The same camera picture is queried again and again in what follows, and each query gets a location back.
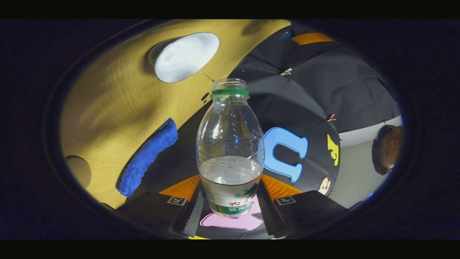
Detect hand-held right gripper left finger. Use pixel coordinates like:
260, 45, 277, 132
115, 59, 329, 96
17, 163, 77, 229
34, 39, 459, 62
118, 175, 206, 238

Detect clear plastic water bottle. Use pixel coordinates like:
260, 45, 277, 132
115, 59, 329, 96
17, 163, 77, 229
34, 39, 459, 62
195, 78, 266, 218

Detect round brown coaster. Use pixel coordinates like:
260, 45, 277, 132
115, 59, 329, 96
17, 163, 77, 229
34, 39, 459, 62
64, 155, 92, 190

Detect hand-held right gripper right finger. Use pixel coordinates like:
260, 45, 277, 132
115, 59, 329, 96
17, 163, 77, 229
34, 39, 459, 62
256, 174, 348, 239

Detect white teacup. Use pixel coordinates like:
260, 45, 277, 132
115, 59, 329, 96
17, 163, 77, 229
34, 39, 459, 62
147, 32, 221, 83

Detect blue towel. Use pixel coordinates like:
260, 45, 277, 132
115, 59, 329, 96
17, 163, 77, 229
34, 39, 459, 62
115, 118, 179, 197

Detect person's head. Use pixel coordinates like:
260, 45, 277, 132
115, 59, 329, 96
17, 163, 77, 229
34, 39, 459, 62
372, 124, 403, 176

